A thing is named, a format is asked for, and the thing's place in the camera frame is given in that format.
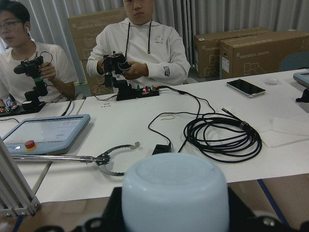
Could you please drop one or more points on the black smartphone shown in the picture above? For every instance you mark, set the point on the black smartphone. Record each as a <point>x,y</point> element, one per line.
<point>248,89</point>

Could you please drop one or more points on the person in white t-shirt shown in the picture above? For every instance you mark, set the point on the person in white t-shirt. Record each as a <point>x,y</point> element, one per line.
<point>57,70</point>

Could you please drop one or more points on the cardboard box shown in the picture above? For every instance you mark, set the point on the cardboard box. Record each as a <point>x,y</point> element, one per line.
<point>264,53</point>
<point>207,49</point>
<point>84,29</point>

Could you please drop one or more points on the black power adapter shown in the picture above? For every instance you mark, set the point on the black power adapter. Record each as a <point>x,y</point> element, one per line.
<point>162,149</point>

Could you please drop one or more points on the blue teach pendant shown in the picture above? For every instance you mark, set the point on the blue teach pendant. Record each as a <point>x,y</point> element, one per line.
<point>302,78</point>
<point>45,135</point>

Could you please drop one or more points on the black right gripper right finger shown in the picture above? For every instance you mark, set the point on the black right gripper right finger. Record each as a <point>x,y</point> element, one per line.
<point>242,219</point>

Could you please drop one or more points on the metal reacher grabber tool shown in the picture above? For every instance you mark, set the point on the metal reacher grabber tool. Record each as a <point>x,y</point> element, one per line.
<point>101,161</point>

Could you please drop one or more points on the person in white hoodie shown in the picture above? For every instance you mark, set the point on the person in white hoodie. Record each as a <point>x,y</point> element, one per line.
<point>155,51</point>

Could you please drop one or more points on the aluminium frame post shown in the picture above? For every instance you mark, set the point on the aluminium frame post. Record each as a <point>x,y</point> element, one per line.
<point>16,196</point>

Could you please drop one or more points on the white paper sheet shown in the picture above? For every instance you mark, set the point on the white paper sheet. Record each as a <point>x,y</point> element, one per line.
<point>286,131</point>

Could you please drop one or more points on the light blue cup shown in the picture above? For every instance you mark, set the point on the light blue cup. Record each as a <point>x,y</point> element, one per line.
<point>175,192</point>

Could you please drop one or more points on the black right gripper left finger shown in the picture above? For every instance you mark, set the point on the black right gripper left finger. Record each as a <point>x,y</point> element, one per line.
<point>111,219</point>

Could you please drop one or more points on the small white round puck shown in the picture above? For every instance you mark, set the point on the small white round puck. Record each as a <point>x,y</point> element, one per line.
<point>272,80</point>

